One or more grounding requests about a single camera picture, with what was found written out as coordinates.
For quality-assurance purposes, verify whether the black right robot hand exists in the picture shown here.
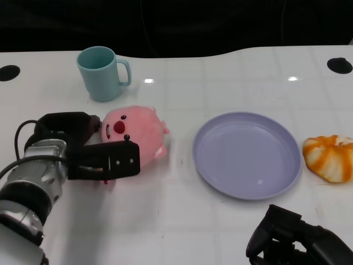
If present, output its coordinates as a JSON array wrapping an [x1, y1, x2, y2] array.
[[246, 204, 353, 265]]

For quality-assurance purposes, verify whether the teal plastic mug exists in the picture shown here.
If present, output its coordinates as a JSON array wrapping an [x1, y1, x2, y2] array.
[[76, 46, 132, 103]]

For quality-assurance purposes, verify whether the lavender plastic plate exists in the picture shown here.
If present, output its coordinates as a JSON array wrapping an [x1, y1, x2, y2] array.
[[192, 111, 302, 200]]

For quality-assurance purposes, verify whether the orange white striped bun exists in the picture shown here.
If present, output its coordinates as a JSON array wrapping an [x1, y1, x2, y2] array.
[[302, 135, 353, 184]]

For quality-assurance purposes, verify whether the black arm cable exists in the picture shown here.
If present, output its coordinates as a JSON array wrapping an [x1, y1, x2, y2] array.
[[0, 119, 67, 177]]

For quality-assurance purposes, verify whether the pink plush beaver doll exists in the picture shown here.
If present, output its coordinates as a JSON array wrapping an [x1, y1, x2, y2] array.
[[99, 105, 169, 185]]

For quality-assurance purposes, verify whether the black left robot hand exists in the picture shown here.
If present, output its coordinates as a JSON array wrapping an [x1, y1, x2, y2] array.
[[34, 112, 141, 182]]

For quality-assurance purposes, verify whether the black table grommet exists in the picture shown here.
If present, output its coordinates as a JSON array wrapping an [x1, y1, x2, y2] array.
[[0, 65, 21, 82], [327, 57, 353, 74]]

